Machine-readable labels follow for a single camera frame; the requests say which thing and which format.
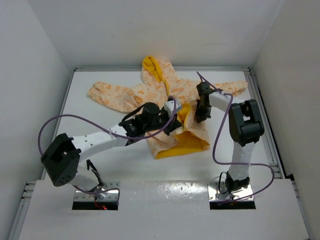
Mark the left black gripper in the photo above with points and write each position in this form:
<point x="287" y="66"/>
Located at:
<point x="168" y="118"/>

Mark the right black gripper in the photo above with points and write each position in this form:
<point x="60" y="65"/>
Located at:
<point x="200" y="115"/>

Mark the orange patterned hooded jacket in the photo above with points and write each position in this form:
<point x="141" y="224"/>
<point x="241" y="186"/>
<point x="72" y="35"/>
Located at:
<point x="159" y="80"/>

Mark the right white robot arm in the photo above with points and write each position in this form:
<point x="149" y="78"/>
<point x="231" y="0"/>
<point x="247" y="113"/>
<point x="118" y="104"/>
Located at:
<point x="245" y="128"/>

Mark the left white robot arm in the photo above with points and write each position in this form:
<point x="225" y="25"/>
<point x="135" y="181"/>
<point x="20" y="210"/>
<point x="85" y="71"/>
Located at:
<point x="67" y="159"/>

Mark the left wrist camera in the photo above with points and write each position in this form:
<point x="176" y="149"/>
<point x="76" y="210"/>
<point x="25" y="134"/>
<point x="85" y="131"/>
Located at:
<point x="172" y="107"/>

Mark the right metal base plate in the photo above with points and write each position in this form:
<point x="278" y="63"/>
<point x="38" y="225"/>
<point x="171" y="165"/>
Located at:
<point x="243" y="194"/>

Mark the metal base plate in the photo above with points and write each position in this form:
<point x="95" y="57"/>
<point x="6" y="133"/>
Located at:
<point x="109" y="192"/>
<point x="243" y="194"/>

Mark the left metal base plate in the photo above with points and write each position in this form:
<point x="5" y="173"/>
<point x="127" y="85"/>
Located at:
<point x="109" y="192"/>

